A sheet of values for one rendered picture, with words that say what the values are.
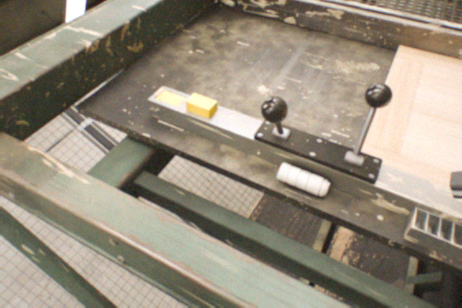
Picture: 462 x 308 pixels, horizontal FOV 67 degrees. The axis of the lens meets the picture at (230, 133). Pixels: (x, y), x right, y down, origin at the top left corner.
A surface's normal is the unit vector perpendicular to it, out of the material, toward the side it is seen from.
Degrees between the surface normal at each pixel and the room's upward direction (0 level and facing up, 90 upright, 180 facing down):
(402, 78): 58
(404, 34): 90
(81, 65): 148
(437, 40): 90
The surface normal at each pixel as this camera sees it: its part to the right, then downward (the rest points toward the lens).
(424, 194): 0.01, -0.72
